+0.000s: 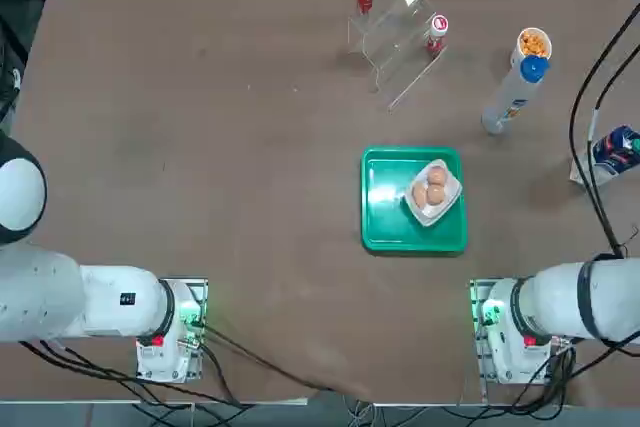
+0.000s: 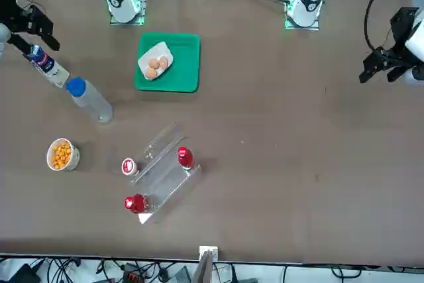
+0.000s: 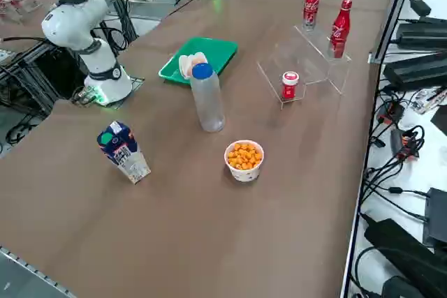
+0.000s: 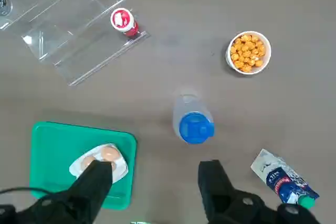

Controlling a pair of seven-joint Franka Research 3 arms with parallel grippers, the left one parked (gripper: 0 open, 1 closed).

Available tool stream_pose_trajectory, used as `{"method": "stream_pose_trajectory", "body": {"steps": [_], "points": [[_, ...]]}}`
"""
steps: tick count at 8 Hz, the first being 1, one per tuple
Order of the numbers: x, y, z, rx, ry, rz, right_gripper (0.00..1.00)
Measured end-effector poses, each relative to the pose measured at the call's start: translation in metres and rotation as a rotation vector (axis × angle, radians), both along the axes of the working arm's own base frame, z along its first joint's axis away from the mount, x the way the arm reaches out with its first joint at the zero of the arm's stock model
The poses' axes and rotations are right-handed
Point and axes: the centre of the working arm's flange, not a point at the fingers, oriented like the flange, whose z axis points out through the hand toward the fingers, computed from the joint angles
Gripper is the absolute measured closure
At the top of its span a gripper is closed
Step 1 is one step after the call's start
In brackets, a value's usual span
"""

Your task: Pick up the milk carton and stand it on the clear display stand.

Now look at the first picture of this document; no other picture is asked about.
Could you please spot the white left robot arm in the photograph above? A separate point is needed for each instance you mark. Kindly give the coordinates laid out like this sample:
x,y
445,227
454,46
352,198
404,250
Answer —
x,y
115,297

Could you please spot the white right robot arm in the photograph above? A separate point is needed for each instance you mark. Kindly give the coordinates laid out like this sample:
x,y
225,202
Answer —
x,y
560,297

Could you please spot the clear acrylic display stand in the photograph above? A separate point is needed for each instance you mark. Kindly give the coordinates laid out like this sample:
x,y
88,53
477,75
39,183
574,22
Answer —
x,y
395,47

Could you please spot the green plastic tray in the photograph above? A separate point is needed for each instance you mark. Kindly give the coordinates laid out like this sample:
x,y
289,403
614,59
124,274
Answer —
x,y
385,222

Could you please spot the brown egg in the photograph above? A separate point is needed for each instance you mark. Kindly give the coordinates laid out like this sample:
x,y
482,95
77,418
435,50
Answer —
x,y
419,195
437,175
435,193

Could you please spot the white egg holder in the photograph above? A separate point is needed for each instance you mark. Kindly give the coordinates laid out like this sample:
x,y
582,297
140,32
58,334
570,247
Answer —
x,y
425,214

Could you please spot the red bottle with white lid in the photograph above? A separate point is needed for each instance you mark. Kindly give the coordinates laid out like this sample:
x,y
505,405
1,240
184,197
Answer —
x,y
437,29

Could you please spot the clear bottle with blue cap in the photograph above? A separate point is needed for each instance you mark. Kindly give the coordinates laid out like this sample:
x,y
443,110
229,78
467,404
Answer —
x,y
510,97

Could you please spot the white cup of orange snacks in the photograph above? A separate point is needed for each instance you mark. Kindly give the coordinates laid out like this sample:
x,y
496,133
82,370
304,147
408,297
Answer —
x,y
534,43

